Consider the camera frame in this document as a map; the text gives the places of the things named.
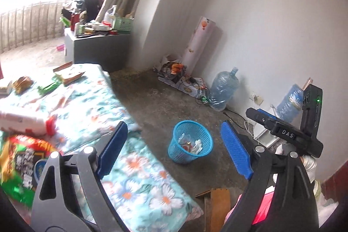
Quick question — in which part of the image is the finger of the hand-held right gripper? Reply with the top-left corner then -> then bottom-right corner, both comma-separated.
245,108 -> 279,130

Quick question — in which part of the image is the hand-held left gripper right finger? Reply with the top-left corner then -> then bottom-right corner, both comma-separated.
221,120 -> 318,232

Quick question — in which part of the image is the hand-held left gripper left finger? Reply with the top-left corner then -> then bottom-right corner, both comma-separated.
31,121 -> 131,232

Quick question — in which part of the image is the blue plastic basket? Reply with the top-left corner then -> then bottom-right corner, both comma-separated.
168,120 -> 214,165

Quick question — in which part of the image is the large green snack bag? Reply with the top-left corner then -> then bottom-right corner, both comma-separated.
0,134 -> 53,205

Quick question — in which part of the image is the labelled blue water jug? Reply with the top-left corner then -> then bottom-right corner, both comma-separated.
276,84 -> 304,121

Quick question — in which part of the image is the empty plastic-wrapped water jug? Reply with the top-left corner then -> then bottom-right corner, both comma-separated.
208,67 -> 241,112

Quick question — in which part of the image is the floral blanket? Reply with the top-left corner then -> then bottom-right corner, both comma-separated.
0,63 -> 204,232

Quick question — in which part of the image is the wooden board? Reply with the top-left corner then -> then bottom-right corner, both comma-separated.
195,188 -> 231,232

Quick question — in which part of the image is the flat white cardboard box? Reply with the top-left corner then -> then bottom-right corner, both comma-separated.
159,76 -> 208,98

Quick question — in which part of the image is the tan cardboard packet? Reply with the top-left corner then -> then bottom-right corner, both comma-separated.
53,63 -> 85,86

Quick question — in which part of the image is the small green packet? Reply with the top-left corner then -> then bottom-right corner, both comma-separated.
37,81 -> 62,94

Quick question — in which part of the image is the black bag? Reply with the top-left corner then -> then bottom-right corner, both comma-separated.
160,62 -> 182,83

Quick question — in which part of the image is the white bottle with red cap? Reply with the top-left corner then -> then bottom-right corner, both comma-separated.
0,110 -> 57,137

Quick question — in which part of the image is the grey cabinet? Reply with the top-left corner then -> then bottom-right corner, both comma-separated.
64,27 -> 131,72

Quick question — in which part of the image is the rolled printed wallpaper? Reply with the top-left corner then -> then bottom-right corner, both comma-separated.
182,16 -> 216,76

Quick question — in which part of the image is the brown packet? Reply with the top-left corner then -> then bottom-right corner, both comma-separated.
12,77 -> 33,94

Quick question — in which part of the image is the pile of small boxes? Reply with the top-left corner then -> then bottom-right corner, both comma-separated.
75,20 -> 115,37

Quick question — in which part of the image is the green storage basket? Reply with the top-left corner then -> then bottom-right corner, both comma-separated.
113,17 -> 134,33

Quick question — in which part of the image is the red thermos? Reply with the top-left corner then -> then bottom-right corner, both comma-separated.
71,13 -> 80,31

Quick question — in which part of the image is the white plastic jug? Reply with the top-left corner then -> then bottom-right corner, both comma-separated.
103,5 -> 118,25

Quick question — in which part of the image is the black backpack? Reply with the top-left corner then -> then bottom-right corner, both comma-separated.
73,0 -> 102,23

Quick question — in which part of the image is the window railing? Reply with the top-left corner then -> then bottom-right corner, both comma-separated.
0,0 -> 67,52

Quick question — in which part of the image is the white cable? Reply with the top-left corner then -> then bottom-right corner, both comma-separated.
244,104 -> 261,140

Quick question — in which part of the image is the wall socket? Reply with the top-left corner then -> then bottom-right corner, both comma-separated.
250,93 -> 264,105

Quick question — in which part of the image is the black cable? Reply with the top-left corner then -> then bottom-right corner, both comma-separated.
223,110 -> 248,129

